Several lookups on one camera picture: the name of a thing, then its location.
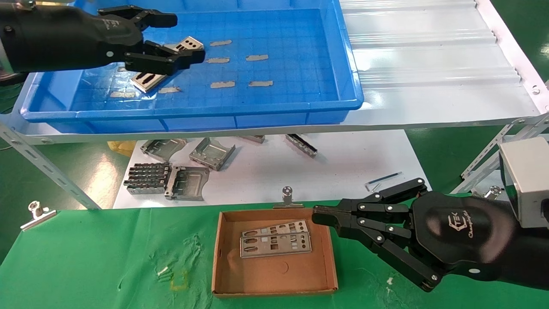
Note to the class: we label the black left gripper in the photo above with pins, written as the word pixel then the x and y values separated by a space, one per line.
pixel 111 38

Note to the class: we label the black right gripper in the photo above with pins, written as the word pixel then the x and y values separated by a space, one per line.
pixel 459 236

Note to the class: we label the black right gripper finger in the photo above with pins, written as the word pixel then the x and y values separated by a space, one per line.
pixel 330 213

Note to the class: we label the silver metal IO shield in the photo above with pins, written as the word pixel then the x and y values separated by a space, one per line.
pixel 262 244
pixel 159 78
pixel 259 232

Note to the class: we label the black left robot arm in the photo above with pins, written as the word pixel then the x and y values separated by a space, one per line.
pixel 38 38

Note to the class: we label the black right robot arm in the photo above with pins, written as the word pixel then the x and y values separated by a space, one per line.
pixel 534 257

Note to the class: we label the shallow cardboard box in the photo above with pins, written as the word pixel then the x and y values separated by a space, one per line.
pixel 274 274

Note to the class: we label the blue plastic tray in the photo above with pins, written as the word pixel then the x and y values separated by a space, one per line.
pixel 279 43

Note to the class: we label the dark allen key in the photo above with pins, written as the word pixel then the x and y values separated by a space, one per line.
pixel 384 177

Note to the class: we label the white sheet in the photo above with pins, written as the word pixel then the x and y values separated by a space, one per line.
pixel 266 171

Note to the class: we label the yellow crumpled plastic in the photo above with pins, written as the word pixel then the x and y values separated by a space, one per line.
pixel 122 148

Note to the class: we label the perforated metal angle strut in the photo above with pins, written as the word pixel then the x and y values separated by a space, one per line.
pixel 34 156
pixel 487 152

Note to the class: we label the stacked toothed metal brackets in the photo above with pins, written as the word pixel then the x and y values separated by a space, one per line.
pixel 146 178

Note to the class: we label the green cloth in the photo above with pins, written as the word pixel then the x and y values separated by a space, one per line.
pixel 128 249

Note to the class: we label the dark narrow metal bracket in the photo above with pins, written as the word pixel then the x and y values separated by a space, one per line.
pixel 301 144

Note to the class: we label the small grey metal bracket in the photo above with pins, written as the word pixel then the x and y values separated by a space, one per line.
pixel 254 138

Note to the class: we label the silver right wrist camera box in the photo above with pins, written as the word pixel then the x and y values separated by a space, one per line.
pixel 527 171

